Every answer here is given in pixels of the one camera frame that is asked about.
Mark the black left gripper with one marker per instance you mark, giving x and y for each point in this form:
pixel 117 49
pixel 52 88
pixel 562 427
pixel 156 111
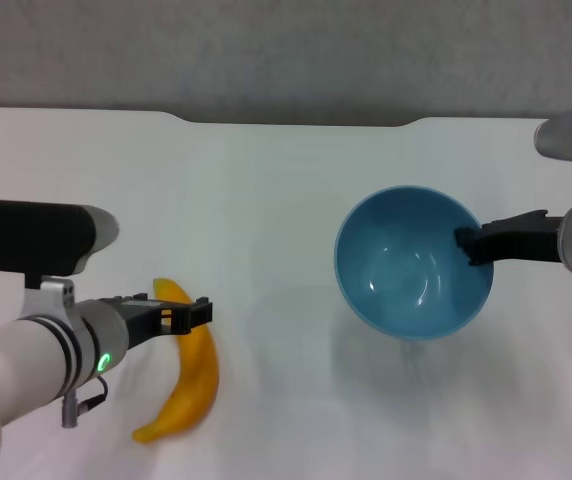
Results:
pixel 141 320

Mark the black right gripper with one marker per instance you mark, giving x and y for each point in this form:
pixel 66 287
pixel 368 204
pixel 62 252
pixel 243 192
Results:
pixel 521 240

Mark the yellow banana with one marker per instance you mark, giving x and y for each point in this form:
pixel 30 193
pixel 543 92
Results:
pixel 196 380

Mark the blue bowl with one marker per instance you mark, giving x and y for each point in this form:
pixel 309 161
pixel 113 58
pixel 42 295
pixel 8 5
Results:
pixel 396 280

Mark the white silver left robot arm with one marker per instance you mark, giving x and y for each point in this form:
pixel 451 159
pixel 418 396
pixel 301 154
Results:
pixel 26 360

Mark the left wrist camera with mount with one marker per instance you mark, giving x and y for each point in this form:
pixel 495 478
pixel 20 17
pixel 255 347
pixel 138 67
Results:
pixel 26 235

